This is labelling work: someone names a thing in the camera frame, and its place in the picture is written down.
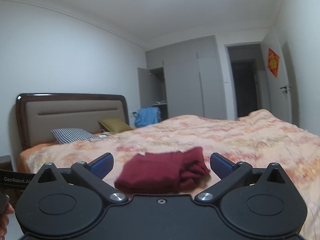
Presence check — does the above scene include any person's left hand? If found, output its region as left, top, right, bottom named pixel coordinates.
left=0, top=203, right=15, bottom=239

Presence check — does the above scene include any dark wooden nightstand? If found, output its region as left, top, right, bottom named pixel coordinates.
left=0, top=155, right=13, bottom=171

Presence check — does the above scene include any checkered blue white pillow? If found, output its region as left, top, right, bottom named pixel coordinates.
left=51, top=128, right=99, bottom=144

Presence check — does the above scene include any open grey wardrobe door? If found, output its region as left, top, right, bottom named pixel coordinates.
left=138, top=68, right=153, bottom=108

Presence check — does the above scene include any brown padded headboard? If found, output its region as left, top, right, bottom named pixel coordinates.
left=16, top=93, right=129, bottom=150

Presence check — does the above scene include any white room door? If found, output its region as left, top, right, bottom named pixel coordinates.
left=260, top=29, right=299, bottom=126

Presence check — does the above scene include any peach floral bed quilt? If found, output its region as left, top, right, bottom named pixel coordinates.
left=17, top=109, right=319, bottom=239

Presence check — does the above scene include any grey built-in wardrobe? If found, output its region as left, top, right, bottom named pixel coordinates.
left=144, top=36, right=227, bottom=120

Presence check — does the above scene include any blue clothes pile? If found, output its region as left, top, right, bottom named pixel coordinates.
left=135, top=107, right=161, bottom=128

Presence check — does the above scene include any red diamond door decoration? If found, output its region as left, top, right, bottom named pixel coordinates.
left=267, top=48, right=279, bottom=78

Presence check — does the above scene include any dark red knitted garment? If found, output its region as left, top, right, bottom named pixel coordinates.
left=114, top=147, right=209, bottom=194

